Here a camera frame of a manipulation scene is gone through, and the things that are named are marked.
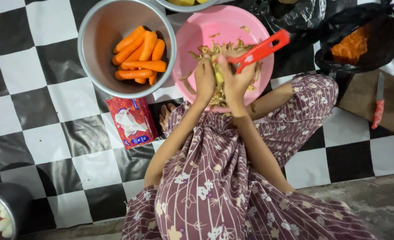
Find person's right hand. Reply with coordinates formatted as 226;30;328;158
217;54;257;109

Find person's left hand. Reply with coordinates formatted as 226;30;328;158
194;57;216;101

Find yellow peeled potato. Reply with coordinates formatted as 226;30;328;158
214;60;226;88

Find red plastic peeler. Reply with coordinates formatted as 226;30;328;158
226;29;290;74

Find heap of potato peels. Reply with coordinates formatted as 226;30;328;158
179;26;263;111

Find pink plastic basin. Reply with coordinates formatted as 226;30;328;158
172;5;275;113

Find metal bowl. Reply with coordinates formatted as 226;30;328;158
154;0;219;13

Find person's foot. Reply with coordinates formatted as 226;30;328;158
159;103;177;132

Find peeled potatoes in bowl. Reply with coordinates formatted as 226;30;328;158
167;0;211;6

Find pile of peeled carrots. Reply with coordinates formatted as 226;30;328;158
112;26;167;85

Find crumpled black plastic bag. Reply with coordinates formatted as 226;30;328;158
244;0;327;45

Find red tissue pack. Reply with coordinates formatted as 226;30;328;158
106;97;159;150

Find large metal pot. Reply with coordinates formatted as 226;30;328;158
77;0;177;99

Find person's purple floral dress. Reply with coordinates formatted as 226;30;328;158
121;73;378;240

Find heap of orange carrot peels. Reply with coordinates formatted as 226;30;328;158
330;25;371;66

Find black plastic bag with peels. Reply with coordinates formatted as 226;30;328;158
314;3;394;75

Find black and white checkered mat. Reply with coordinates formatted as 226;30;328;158
0;0;394;231

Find dark pot with metal rim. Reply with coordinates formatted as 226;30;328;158
0;182;34;240

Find knife with red handle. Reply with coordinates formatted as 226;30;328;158
371;72;385;130

